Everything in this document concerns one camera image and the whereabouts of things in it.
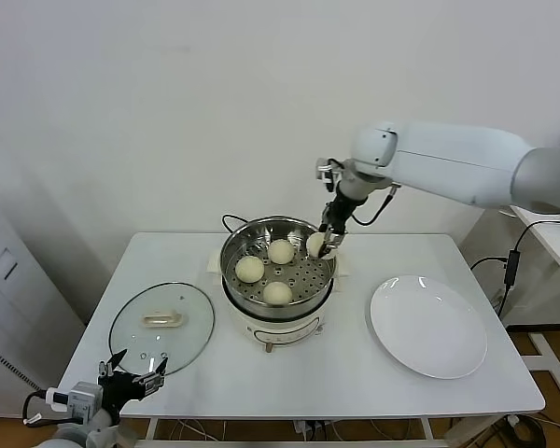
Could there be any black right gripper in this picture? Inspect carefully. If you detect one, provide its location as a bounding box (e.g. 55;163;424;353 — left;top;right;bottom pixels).
320;195;358;256

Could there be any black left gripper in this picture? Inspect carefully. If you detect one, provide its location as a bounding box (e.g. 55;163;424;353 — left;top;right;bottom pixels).
97;348;169;407

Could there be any white steamed baozi bun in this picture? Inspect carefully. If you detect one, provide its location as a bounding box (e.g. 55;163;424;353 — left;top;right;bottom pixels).
235;256;266;285
267;239;295;266
306;232;337;260
262;281;293;307

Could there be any glass lid with cream handle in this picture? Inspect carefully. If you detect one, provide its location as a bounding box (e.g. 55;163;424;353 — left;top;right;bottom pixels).
107;281;216;379

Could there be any stainless steel steamer basket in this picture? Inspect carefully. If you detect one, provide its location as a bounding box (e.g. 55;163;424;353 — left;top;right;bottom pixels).
218;215;336;318

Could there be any cream electric cooker base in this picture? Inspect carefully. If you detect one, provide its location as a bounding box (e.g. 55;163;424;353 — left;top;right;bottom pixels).
206;246;350;355

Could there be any white round plate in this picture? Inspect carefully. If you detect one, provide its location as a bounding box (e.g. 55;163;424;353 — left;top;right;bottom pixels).
369;274;488;380

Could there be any grey metal cabinet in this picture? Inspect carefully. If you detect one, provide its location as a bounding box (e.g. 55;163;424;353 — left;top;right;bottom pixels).
0;190;86;419

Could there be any white power strip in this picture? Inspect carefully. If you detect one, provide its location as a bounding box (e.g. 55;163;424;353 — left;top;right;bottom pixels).
292;419;328;440

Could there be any black right camera cable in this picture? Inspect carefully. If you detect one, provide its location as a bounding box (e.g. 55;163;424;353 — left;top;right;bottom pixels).
329;158;402;226

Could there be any black camera cable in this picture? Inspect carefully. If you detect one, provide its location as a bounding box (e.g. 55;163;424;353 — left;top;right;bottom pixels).
329;158;402;226
22;391;60;428

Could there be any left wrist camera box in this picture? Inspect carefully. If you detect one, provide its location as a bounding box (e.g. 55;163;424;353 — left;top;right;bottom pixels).
45;381;102;419

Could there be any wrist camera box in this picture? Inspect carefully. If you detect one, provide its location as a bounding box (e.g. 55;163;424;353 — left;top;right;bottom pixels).
315;157;344;191
45;381;102;419

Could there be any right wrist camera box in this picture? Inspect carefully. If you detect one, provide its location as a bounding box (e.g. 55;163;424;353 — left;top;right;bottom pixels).
315;157;344;191

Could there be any white loose cable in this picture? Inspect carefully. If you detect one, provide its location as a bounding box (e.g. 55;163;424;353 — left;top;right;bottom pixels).
175;419;225;442

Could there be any black cooker power cord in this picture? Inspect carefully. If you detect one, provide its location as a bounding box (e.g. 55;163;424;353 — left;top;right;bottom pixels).
220;214;251;234

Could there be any black left camera cable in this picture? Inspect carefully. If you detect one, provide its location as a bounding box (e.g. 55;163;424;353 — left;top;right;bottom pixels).
22;391;60;428

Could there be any black hub cable with plug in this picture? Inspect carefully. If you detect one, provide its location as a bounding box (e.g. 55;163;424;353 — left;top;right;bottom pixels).
469;256;509;272

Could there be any thin black hub cable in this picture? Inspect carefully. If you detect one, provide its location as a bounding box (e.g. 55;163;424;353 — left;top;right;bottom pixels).
494;283;514;318

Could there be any long black hub cable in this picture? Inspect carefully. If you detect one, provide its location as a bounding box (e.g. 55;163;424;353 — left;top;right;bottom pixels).
512;218;560;253

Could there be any white table frame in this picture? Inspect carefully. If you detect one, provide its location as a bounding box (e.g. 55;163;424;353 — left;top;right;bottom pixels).
119;413;514;448

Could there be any black coiled cable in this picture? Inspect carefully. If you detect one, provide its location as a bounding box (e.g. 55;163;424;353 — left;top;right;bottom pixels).
511;413;542;448

